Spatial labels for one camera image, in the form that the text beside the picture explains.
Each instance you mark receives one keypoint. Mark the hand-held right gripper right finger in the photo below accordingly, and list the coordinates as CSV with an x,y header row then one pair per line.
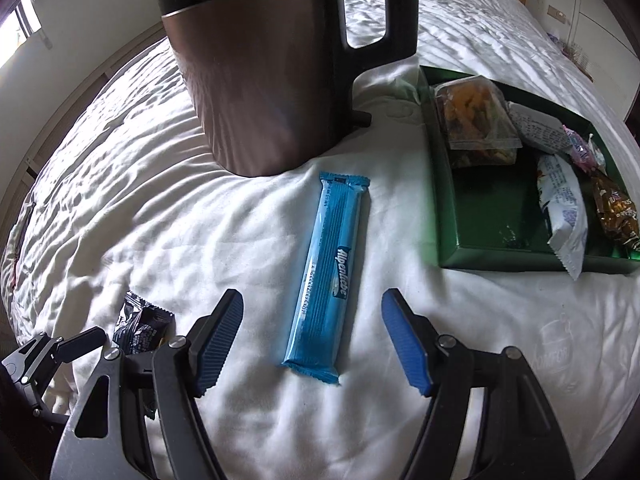
x,y
407,340

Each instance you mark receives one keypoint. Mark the white snack packet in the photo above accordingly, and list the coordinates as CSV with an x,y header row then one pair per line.
x,y
565,210
537,130

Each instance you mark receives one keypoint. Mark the pink snack packet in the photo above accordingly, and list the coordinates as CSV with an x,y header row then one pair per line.
x,y
575,146

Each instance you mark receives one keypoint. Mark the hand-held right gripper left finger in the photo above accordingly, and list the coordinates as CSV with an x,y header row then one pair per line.
x,y
217,340

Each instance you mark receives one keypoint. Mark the beige bed frame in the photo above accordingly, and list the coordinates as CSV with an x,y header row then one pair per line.
x,y
90,80

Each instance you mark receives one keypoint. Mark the green tray box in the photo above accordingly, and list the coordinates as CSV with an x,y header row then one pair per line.
x,y
490,210

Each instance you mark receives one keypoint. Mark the long blue biscuit packet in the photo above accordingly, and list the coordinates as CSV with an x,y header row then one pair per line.
x,y
325,280

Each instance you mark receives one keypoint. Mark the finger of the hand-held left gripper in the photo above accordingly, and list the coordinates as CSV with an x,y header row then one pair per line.
x,y
80,341
137,380

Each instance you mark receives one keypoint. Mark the white quilted bed cover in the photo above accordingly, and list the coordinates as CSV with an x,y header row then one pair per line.
x,y
125,160

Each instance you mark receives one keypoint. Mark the window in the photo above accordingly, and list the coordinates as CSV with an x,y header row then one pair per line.
x,y
15,35

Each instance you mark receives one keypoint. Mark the navy snack packet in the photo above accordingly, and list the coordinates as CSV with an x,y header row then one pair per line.
x,y
140,325

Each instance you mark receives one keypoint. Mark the white fleece blanket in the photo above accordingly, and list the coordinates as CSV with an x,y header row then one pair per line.
x,y
450,360

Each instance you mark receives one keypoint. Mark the brown wheat print snack packet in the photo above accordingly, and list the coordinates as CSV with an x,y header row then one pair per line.
x,y
615,210

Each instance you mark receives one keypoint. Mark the clear bag of dried fruit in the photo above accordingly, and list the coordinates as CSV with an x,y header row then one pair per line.
x,y
475,115

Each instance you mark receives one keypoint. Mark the white wardrobe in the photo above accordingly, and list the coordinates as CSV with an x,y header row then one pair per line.
x,y
590,0

